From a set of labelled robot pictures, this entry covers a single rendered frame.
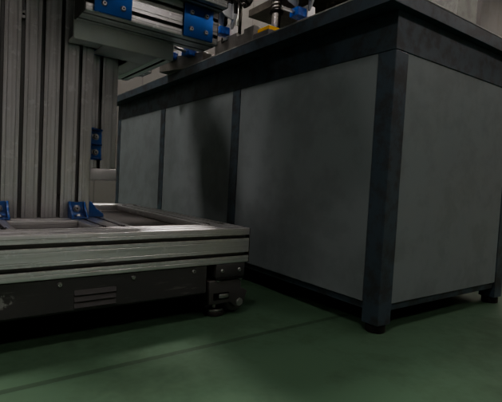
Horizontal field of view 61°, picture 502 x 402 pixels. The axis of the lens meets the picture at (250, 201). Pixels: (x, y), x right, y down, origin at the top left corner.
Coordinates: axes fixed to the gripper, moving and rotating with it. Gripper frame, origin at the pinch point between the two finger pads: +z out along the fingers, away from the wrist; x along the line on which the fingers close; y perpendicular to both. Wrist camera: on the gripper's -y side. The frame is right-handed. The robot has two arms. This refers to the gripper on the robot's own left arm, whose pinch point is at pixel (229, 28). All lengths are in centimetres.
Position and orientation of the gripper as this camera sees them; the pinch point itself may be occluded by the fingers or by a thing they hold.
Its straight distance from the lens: 175.8
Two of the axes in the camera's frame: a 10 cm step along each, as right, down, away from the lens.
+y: -8.1, -0.1, -5.8
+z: -0.4, 10.0, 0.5
